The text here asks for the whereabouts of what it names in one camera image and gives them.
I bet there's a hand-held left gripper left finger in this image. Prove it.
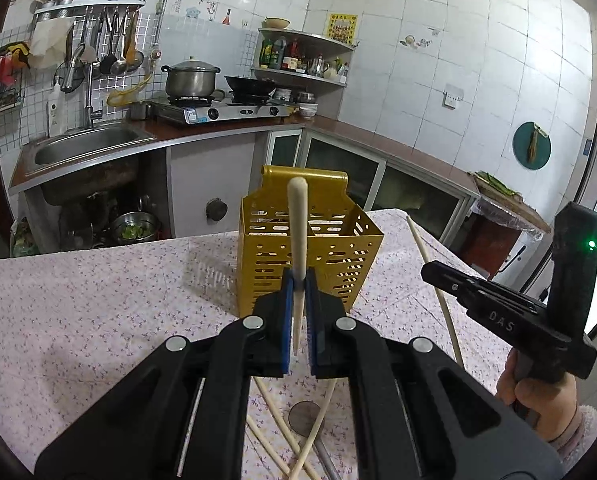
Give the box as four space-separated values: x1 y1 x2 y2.
33 269 295 480

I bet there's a floral tablecloth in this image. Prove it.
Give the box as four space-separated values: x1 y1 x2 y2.
0 208 529 480

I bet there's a round green cutting board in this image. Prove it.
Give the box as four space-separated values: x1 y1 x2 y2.
513 121 553 169

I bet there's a person's right forearm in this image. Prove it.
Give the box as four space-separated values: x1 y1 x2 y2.
546 404 597 471

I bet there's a steel gas stove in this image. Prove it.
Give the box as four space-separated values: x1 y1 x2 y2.
151 95 299 126

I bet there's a metal gas pipe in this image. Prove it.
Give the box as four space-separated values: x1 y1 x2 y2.
151 0 179 61

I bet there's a metal wall rack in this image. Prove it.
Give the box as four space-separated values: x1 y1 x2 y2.
33 0 146 22

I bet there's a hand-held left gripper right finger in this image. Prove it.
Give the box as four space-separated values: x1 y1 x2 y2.
306 269 564 480

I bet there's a yellow perforated utensil holder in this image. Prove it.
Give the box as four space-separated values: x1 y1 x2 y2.
238 165 384 318

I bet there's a glass-door counter cabinet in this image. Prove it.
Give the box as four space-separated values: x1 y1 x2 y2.
166 120 482 261

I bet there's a steel pot with vegetables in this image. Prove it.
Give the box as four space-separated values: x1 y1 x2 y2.
111 211 159 243

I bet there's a metal faucet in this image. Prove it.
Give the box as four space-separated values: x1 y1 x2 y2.
61 42 104 131

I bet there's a row of hanging utensils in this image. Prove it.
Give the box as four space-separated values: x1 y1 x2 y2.
66 6 145 78

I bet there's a stack of bowls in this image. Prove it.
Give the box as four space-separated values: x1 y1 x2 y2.
273 87 319 120

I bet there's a wooden chopstick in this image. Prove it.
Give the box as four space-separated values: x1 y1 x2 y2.
287 176 309 367
288 379 338 480
253 376 324 480
406 215 465 368
245 414 294 478

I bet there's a metal spoon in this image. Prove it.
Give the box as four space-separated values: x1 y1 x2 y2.
287 401 342 480

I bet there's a corner wall shelf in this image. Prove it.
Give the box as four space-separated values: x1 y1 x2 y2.
251 27 355 88

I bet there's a yellow wall picture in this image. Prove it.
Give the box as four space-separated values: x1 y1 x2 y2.
327 12 359 43

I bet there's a white soap bottle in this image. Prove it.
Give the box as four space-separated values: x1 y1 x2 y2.
47 91 62 136

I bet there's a white plastic bag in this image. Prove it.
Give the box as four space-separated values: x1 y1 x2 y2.
28 20 74 68

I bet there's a stainless steel sink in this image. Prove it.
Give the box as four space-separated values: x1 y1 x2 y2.
9 122 158 196

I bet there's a steel pot with lid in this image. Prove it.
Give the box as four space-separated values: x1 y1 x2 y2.
161 56 222 99

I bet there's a person's right hand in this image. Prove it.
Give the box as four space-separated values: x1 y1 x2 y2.
496 347 579 443

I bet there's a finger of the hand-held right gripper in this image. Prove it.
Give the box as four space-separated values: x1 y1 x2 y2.
421 261 548 313

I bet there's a wooden board with greens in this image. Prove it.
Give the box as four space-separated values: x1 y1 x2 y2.
471 170 552 233

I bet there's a wire wall basket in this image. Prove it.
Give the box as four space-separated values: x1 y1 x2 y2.
0 42 29 113

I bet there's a black wok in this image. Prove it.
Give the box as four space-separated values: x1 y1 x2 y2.
223 75 279 98

